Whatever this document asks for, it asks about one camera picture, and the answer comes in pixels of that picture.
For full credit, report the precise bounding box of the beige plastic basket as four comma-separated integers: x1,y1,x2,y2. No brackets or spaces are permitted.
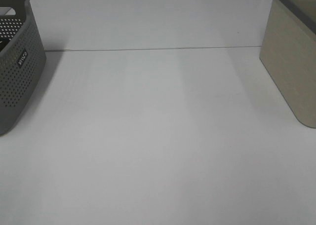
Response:
260,0,316,128

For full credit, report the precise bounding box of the grey perforated plastic basket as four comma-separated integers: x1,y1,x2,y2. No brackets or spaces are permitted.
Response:
0,0,46,135

